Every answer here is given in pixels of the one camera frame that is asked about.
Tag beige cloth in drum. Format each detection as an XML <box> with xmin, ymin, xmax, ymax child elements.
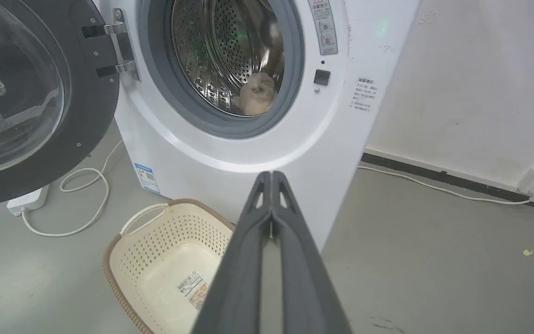
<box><xmin>233</xmin><ymin>72</ymin><xmax>278</xmax><ymax>116</ymax></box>

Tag white cable along wall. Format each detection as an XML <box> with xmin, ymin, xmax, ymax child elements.
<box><xmin>358</xmin><ymin>165</ymin><xmax>534</xmax><ymax>205</ymax></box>

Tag white power strip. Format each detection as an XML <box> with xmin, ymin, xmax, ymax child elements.
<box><xmin>6</xmin><ymin>184</ymin><xmax>51</xmax><ymax>217</ymax></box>

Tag white front-load washing machine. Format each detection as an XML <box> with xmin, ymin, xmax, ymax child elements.
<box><xmin>92</xmin><ymin>0</ymin><xmax>421</xmax><ymax>253</ymax></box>

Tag white power strip cable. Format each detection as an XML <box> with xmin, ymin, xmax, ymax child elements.
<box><xmin>20</xmin><ymin>139</ymin><xmax>125</xmax><ymax>238</ymax></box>

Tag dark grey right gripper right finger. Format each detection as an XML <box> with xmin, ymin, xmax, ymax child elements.
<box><xmin>271</xmin><ymin>171</ymin><xmax>353</xmax><ymax>334</ymax></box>

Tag cream plastic laundry basket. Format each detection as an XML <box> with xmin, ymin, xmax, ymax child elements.
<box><xmin>102</xmin><ymin>199</ymin><xmax>236</xmax><ymax>334</ymax></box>

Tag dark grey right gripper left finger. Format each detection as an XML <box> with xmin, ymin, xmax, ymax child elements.
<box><xmin>191</xmin><ymin>171</ymin><xmax>273</xmax><ymax>334</ymax></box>

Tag black round washing machine door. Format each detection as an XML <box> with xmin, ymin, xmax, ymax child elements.
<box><xmin>0</xmin><ymin>0</ymin><xmax>140</xmax><ymax>209</ymax></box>

